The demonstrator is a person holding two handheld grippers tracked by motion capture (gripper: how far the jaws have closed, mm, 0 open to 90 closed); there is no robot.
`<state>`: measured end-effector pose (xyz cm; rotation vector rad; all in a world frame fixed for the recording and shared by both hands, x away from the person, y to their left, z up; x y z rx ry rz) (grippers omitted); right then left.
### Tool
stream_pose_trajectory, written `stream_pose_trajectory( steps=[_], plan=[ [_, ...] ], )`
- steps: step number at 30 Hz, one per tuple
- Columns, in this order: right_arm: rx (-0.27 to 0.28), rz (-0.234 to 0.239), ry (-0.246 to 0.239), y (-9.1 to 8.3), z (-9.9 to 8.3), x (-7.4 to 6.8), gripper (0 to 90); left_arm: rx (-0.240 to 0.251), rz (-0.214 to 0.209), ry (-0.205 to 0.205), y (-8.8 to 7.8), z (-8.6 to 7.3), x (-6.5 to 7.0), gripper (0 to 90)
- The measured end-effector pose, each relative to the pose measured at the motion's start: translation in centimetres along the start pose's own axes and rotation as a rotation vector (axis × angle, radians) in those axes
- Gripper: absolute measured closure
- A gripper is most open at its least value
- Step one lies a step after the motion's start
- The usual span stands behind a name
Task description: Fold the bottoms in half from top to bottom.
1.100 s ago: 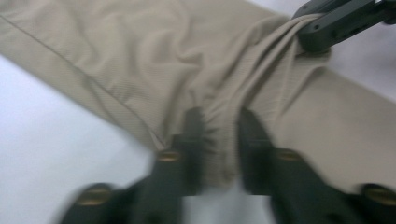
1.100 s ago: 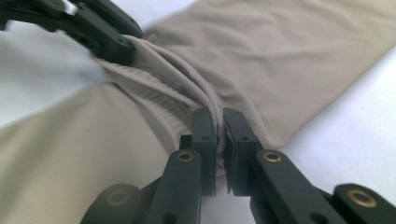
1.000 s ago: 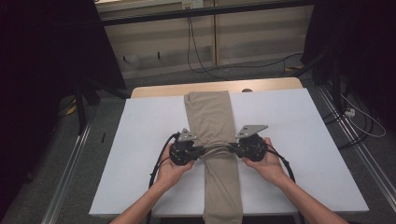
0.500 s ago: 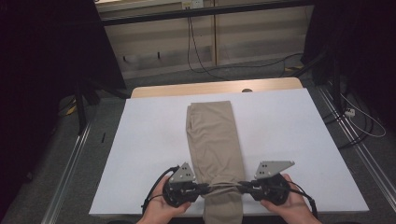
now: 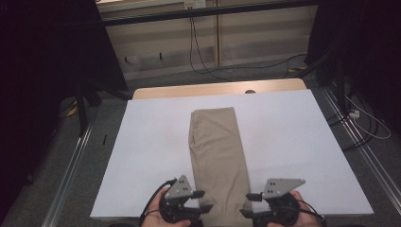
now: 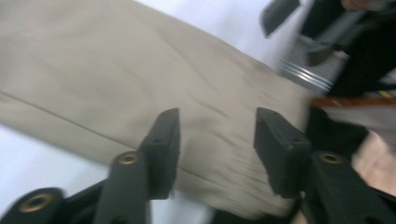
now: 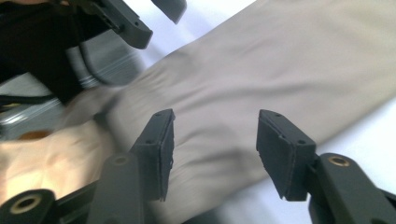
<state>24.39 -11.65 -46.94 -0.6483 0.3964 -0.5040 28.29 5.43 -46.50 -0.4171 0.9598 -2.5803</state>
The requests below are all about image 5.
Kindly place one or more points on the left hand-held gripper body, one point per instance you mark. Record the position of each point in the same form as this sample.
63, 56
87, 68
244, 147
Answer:
178, 197

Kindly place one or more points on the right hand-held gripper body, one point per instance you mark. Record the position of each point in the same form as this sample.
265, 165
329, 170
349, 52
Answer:
279, 198

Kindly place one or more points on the beige pants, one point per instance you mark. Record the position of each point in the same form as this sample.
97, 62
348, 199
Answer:
219, 164

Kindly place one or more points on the person's left hand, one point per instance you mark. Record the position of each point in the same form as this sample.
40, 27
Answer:
151, 214

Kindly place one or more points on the person's right hand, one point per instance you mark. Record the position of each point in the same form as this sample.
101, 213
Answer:
310, 217

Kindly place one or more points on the white table mat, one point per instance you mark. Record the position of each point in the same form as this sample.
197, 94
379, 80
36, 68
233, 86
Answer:
151, 142

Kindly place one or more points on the small black floor object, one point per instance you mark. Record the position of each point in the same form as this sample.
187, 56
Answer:
104, 139

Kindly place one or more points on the light wooden table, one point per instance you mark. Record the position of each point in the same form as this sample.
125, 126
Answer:
189, 90

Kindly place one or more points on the white power strip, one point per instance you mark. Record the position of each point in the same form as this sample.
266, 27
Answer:
354, 114

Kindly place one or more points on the black metal stand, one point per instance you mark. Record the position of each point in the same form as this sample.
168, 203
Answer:
82, 107
339, 82

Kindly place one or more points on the dark curtain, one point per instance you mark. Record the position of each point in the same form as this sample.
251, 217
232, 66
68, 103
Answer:
47, 63
362, 47

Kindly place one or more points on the black horizontal bar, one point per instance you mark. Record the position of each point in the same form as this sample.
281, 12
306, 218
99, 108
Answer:
205, 12

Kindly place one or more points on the metal floor rail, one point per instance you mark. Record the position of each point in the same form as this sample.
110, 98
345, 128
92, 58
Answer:
362, 148
67, 176

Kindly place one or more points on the small black wall bracket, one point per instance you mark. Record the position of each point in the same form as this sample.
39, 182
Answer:
160, 56
126, 59

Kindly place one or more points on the white wall socket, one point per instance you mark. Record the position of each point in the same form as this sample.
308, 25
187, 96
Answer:
195, 3

